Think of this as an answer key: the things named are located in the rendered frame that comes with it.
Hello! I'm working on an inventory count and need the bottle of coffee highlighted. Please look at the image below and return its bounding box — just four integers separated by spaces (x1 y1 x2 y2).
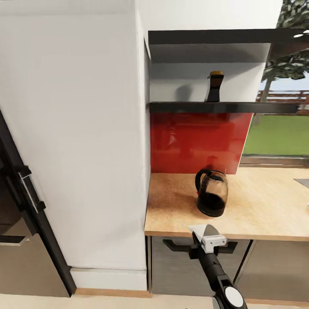
204 71 224 103

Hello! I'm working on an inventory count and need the electric kettle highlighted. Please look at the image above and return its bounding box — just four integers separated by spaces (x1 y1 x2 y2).
195 169 229 217

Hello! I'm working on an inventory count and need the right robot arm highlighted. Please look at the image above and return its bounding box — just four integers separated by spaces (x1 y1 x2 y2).
189 232 249 309

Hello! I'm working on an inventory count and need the paper coffee filter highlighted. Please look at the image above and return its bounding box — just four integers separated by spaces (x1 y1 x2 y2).
188 224 220 243

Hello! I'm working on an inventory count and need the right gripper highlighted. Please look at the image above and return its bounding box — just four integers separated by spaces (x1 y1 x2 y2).
189 232 221 272

